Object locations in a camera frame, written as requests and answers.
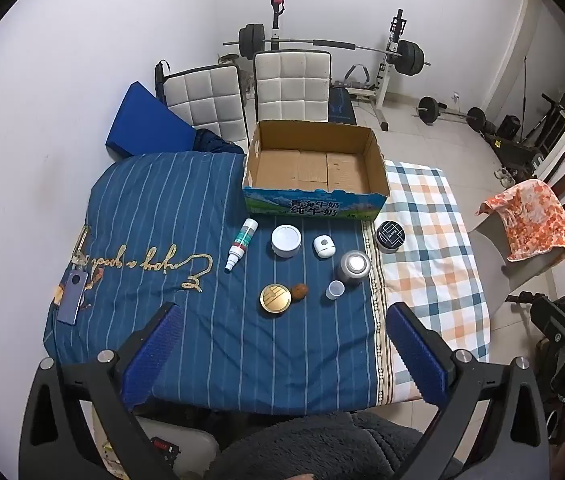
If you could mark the black weight bench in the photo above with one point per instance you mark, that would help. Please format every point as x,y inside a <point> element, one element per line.
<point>342,107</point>

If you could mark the cardboard box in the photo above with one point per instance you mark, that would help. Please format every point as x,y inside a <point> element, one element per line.
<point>312,167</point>

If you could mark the person's grey fleece clothing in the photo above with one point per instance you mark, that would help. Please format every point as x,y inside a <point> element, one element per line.
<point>312,450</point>

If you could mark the black exercise equipment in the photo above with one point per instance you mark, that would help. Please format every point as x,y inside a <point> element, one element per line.
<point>512,155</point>

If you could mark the white shoe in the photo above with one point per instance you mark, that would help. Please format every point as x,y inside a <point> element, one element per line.
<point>509,177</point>
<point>499,173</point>

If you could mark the white round jar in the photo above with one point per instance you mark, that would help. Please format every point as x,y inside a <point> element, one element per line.
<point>286,240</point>

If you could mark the white spray bottle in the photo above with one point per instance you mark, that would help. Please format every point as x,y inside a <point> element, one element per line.
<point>243,242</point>

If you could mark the silver round tin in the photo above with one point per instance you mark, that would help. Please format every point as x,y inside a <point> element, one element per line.
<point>353,267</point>

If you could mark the small brown ball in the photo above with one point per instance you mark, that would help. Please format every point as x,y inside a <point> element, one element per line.
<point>299,293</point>

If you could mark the orange patterned towel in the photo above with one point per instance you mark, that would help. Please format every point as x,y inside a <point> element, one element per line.
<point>532,215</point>

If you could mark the black round patterned tin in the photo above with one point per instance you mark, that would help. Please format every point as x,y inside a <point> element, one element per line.
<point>391,235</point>

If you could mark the small white plastic cup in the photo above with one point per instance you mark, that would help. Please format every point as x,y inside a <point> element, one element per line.
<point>335,291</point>

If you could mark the plaid blanket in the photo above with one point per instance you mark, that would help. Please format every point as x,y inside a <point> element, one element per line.
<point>427,270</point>

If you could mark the black red device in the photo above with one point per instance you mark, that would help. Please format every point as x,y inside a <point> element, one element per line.
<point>165,447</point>

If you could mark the short barbell with plates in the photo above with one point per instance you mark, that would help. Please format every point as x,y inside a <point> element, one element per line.
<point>427,109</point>

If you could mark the blue foam cushion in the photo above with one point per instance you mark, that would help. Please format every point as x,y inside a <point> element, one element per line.
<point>147,120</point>

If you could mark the barbell with black plates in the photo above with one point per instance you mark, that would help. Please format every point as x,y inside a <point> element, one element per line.
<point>332,45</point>

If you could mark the blue smartphone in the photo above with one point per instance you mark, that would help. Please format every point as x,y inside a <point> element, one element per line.
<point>72,297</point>

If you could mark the small white rounded container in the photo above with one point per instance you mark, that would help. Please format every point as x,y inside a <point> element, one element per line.
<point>323,246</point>

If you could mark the dark blue cloth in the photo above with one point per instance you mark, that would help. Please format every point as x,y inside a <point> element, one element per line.
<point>217,142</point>

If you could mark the white padded chair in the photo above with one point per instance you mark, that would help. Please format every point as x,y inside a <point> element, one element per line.
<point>207,100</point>
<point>290,85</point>

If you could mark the blue striped blanket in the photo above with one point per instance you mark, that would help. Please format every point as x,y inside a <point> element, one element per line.
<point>187,210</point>

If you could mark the white stool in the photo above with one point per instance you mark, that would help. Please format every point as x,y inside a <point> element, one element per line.
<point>192,440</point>

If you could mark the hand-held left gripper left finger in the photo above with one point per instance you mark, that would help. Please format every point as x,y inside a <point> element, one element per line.
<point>155,350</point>

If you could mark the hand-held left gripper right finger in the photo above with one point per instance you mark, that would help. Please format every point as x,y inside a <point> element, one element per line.
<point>417,355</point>

